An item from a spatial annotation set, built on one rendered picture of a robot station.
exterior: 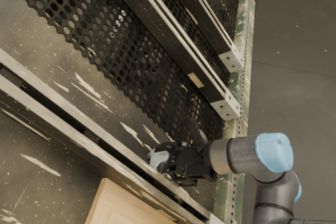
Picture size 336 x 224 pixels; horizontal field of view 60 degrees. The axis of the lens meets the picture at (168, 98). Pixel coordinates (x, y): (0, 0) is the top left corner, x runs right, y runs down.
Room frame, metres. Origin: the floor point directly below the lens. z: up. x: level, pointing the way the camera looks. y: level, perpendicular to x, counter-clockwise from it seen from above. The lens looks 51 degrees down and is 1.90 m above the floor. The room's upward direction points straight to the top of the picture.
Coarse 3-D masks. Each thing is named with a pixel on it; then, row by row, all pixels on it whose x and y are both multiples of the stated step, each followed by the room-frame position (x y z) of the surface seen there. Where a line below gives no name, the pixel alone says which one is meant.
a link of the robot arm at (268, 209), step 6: (258, 204) 0.20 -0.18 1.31; (264, 204) 0.20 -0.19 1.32; (270, 204) 0.19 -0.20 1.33; (276, 204) 0.19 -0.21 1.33; (258, 210) 0.19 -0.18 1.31; (264, 210) 0.18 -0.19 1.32; (270, 210) 0.18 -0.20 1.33; (276, 210) 0.18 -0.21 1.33; (282, 210) 0.18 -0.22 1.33; (288, 210) 0.18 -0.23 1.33; (258, 216) 0.18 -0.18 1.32; (264, 216) 0.17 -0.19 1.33; (270, 216) 0.17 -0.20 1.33; (276, 216) 0.17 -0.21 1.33; (282, 216) 0.17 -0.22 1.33; (288, 216) 0.17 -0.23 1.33; (252, 222) 0.17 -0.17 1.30; (258, 222) 0.16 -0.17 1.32; (264, 222) 0.16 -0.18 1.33; (270, 222) 0.16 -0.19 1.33; (276, 222) 0.16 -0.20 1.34; (282, 222) 0.16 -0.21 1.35; (288, 222) 0.15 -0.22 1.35; (294, 222) 0.15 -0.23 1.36; (300, 222) 0.15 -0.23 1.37; (306, 222) 0.15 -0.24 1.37; (312, 222) 0.15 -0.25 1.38; (318, 222) 0.14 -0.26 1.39; (324, 222) 0.14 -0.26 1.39; (330, 222) 0.14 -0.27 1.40
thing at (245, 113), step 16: (240, 0) 1.58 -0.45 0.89; (240, 16) 1.41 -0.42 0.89; (240, 32) 1.26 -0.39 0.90; (240, 48) 1.12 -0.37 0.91; (224, 128) 0.66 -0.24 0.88; (224, 176) 0.44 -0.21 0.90; (240, 176) 0.47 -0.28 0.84; (224, 192) 0.38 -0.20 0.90; (240, 192) 0.41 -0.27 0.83; (224, 208) 0.32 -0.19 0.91; (240, 208) 0.35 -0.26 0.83
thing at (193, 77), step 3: (192, 72) 0.73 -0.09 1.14; (189, 75) 0.73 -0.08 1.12; (192, 75) 0.73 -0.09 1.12; (195, 75) 0.73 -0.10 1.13; (192, 78) 0.73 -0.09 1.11; (195, 78) 0.73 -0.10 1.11; (195, 81) 0.73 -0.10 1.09; (198, 81) 0.73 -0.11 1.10; (195, 84) 0.73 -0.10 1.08; (198, 84) 0.73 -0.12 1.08; (201, 84) 0.72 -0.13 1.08; (198, 87) 0.73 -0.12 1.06
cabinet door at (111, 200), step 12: (108, 180) 0.26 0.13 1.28; (96, 192) 0.24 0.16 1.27; (108, 192) 0.24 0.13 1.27; (120, 192) 0.25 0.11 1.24; (96, 204) 0.21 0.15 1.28; (108, 204) 0.22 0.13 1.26; (120, 204) 0.23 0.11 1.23; (132, 204) 0.24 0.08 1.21; (144, 204) 0.25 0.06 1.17; (96, 216) 0.19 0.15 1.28; (108, 216) 0.19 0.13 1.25; (120, 216) 0.20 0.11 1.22; (132, 216) 0.21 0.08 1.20; (144, 216) 0.22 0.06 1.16; (156, 216) 0.23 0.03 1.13
